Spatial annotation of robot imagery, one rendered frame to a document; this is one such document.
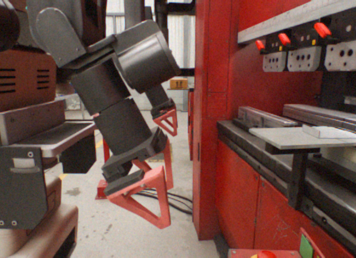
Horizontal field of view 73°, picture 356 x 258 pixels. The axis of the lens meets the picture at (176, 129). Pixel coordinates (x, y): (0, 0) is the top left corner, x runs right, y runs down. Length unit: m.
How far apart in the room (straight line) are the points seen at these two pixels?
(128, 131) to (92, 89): 0.06
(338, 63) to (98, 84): 0.71
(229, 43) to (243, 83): 0.26
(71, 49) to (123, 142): 0.11
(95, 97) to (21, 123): 0.28
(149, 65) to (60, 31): 0.10
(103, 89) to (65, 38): 0.06
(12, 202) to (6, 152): 0.09
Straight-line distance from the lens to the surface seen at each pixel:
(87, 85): 0.29
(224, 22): 1.56
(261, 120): 1.28
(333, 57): 0.87
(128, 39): 0.29
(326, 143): 0.70
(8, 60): 0.57
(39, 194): 0.51
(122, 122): 0.29
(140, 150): 0.27
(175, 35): 7.70
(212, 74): 1.51
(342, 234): 0.73
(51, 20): 0.30
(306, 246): 0.61
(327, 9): 0.94
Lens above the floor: 1.17
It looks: 13 degrees down
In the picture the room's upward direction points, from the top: straight up
